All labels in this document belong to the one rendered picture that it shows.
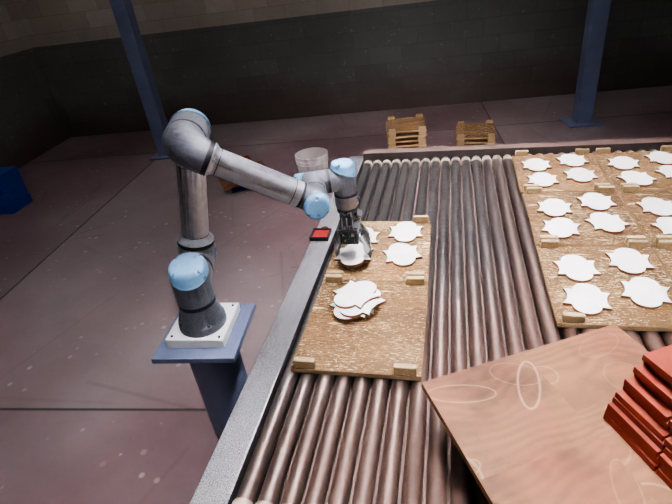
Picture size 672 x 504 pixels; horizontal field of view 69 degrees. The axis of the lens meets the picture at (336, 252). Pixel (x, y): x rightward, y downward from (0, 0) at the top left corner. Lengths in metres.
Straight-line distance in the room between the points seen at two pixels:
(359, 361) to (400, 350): 0.12
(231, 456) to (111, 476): 1.41
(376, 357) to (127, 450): 1.60
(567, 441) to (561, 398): 0.10
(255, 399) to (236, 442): 0.13
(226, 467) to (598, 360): 0.86
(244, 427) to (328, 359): 0.28
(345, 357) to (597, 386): 0.60
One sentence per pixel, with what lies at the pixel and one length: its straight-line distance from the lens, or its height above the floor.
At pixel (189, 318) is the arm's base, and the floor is 0.97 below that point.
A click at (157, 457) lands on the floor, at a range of 2.56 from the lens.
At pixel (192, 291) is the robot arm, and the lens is 1.51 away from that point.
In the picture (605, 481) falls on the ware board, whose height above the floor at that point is 1.04.
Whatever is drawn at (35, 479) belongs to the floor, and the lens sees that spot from 2.79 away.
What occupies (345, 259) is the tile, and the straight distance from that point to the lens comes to 1.66.
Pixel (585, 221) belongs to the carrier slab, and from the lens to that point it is 1.99.
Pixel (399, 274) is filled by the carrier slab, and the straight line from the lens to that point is 1.64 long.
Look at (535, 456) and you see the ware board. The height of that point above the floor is 1.04.
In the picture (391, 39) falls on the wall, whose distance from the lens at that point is 6.64.
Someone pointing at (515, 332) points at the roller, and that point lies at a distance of 1.46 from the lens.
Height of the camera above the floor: 1.87
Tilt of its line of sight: 31 degrees down
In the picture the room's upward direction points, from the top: 8 degrees counter-clockwise
